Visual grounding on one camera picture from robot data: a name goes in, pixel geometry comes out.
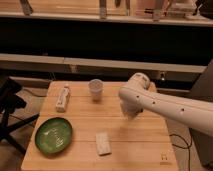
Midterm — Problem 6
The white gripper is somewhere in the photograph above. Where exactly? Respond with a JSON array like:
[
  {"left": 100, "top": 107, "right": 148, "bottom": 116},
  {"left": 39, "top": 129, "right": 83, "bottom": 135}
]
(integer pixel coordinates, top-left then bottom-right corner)
[{"left": 121, "top": 103, "right": 137, "bottom": 120}]

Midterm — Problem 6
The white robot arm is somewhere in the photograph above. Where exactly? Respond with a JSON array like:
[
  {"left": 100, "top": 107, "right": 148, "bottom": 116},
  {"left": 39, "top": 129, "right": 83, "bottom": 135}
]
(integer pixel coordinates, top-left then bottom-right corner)
[{"left": 118, "top": 73, "right": 213, "bottom": 137}]

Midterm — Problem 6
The white sponge block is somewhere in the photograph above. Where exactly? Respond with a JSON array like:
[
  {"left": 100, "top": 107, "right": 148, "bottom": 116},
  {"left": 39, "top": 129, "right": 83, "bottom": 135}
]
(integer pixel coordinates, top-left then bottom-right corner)
[{"left": 96, "top": 132, "right": 111, "bottom": 156}]

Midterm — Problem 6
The green plate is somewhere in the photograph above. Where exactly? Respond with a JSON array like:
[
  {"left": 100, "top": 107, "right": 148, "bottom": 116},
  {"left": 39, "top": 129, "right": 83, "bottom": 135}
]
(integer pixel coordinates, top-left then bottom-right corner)
[{"left": 35, "top": 117, "right": 73, "bottom": 155}]

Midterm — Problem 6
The black chair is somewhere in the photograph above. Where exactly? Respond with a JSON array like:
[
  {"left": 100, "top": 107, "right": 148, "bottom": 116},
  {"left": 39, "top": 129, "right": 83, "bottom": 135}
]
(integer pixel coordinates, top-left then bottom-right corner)
[{"left": 0, "top": 75, "right": 39, "bottom": 154}]

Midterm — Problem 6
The black floor cable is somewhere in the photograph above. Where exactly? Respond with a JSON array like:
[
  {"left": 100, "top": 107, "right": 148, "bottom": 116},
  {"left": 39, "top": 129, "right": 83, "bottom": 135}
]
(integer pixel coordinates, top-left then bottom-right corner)
[{"left": 169, "top": 133, "right": 193, "bottom": 171}]

